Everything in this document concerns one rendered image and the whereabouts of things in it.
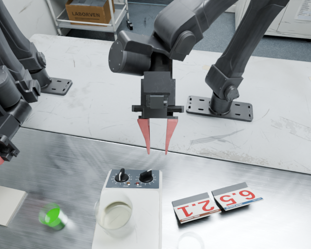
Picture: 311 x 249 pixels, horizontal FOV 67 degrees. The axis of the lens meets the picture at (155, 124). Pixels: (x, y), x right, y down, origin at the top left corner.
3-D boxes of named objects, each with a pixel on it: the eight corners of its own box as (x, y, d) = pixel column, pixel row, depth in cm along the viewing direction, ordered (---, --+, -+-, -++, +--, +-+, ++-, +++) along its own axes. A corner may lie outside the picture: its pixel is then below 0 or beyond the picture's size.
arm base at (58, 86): (57, 77, 71) (66, 63, 75) (-2, 69, 74) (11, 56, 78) (64, 96, 77) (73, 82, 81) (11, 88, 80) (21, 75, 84)
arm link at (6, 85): (15, 82, 45) (20, 47, 52) (-33, 91, 44) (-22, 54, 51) (40, 120, 54) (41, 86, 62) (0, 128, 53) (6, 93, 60)
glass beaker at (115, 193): (136, 242, 42) (132, 229, 35) (100, 242, 42) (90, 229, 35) (137, 203, 46) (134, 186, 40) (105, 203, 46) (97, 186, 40)
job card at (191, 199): (171, 201, 55) (172, 194, 52) (207, 192, 56) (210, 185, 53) (179, 228, 51) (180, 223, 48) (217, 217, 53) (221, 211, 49)
